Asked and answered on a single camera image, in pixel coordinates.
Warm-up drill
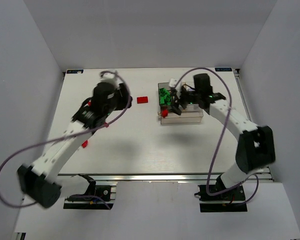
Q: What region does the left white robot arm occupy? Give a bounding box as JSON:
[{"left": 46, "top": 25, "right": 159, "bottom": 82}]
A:
[{"left": 17, "top": 80, "right": 133, "bottom": 209}]

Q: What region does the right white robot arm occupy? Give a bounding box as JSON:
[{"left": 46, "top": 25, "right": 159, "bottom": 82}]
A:
[{"left": 168, "top": 73, "right": 276, "bottom": 196}]

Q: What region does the green tall lego brick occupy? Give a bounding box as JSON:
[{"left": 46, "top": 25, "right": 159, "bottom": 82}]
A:
[{"left": 159, "top": 97, "right": 165, "bottom": 105}]

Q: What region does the blue corner label left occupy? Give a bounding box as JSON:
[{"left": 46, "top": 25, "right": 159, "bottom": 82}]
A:
[{"left": 66, "top": 69, "right": 84, "bottom": 74}]

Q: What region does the aluminium table rail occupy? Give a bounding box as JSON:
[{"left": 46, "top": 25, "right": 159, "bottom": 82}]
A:
[{"left": 58, "top": 169, "right": 273, "bottom": 182}]

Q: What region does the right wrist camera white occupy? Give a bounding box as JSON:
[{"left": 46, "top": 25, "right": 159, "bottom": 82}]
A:
[{"left": 168, "top": 78, "right": 179, "bottom": 89}]

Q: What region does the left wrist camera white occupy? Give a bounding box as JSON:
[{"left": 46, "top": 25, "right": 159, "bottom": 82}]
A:
[{"left": 99, "top": 69, "right": 118, "bottom": 85}]

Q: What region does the green square lego brick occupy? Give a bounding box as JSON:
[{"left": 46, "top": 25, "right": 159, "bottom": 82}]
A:
[{"left": 158, "top": 87, "right": 169, "bottom": 97}]

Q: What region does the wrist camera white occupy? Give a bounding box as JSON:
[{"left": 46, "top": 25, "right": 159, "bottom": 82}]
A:
[
  {"left": 168, "top": 78, "right": 179, "bottom": 89},
  {"left": 99, "top": 69, "right": 118, "bottom": 85}
]

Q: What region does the long grey drawer bin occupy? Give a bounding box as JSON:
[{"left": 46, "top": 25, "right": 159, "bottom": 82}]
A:
[{"left": 157, "top": 104, "right": 204, "bottom": 125}]

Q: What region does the red sloped lego brick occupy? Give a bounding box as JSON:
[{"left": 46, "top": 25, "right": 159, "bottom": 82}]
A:
[{"left": 161, "top": 109, "right": 169, "bottom": 118}]

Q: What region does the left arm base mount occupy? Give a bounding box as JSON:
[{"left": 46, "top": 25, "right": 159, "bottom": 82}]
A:
[{"left": 61, "top": 174, "right": 116, "bottom": 210}]

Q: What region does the red arch lego piece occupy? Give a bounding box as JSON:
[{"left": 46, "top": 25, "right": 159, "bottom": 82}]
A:
[{"left": 81, "top": 140, "right": 88, "bottom": 148}]

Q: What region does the smoky grey plastic bin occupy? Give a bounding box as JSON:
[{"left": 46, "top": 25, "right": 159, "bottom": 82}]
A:
[{"left": 157, "top": 82, "right": 172, "bottom": 112}]

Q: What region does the blue corner label right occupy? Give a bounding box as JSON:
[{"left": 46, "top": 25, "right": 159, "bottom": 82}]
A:
[{"left": 214, "top": 67, "right": 233, "bottom": 72}]

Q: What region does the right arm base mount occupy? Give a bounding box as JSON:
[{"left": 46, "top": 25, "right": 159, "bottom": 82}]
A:
[{"left": 194, "top": 185, "right": 248, "bottom": 213}]

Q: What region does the green long lego brick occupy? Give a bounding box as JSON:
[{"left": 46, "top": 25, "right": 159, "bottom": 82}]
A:
[{"left": 163, "top": 92, "right": 172, "bottom": 105}]

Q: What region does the blue corner label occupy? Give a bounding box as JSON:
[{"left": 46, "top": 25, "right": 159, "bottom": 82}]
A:
[
  {"left": 214, "top": 67, "right": 233, "bottom": 72},
  {"left": 66, "top": 69, "right": 84, "bottom": 74}
]

